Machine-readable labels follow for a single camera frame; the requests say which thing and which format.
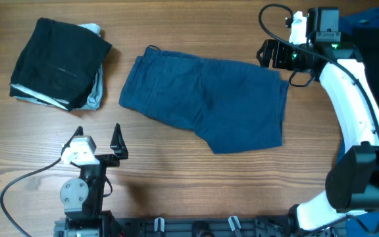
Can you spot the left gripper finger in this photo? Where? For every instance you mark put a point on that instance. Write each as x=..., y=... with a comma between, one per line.
x=78, y=132
x=117, y=143

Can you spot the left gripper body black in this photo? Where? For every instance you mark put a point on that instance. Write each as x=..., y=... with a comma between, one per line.
x=108, y=160

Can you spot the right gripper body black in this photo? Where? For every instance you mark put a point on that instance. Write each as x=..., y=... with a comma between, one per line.
x=285, y=57

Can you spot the blue denim shorts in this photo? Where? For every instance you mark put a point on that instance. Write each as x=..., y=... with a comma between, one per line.
x=232, y=105

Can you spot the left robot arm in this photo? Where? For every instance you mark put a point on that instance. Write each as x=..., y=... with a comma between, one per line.
x=82, y=197

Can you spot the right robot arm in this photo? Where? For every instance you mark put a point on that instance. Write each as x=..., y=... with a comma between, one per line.
x=316, y=47

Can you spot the folded black garment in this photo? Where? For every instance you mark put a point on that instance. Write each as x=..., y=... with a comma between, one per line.
x=60, y=60

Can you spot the blue polo shirt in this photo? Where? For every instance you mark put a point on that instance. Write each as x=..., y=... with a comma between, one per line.
x=365, y=19

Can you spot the left white rail clip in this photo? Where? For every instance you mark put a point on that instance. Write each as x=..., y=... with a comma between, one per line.
x=159, y=225

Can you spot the white rail clip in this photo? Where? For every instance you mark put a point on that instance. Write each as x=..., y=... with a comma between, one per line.
x=234, y=223
x=159, y=225

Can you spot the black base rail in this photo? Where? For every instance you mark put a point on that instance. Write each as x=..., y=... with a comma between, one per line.
x=253, y=227

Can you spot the right white rail clip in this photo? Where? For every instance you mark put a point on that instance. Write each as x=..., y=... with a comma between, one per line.
x=234, y=223

